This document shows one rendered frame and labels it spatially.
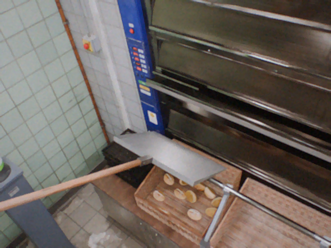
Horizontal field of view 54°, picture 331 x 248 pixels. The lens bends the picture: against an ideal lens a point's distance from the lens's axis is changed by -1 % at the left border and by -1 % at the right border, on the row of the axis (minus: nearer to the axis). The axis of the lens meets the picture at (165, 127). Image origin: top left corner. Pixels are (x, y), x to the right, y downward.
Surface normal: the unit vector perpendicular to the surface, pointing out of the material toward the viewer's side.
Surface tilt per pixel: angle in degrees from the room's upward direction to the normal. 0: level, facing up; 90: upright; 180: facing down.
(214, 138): 70
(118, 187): 0
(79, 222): 0
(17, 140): 90
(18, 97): 90
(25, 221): 90
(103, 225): 0
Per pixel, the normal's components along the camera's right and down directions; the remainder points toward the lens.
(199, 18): -0.64, 0.32
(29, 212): 0.77, 0.37
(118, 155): -0.13, -0.71
